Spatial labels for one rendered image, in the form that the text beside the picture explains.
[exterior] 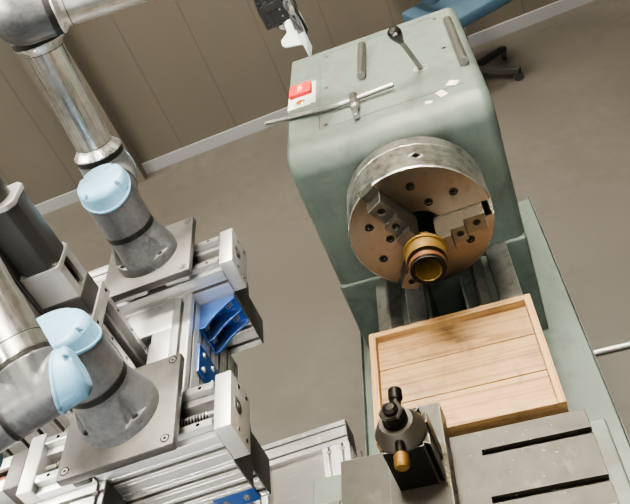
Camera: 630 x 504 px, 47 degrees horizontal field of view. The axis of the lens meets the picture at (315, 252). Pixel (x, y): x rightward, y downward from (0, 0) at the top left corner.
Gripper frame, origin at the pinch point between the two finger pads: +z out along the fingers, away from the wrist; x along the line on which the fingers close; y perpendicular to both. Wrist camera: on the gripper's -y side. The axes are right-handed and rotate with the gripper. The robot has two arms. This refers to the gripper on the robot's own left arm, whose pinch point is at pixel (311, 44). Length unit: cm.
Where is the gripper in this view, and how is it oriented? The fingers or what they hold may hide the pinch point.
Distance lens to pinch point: 175.8
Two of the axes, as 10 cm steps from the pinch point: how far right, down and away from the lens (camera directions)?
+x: 0.8, 5.7, -8.2
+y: -9.0, 4.0, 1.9
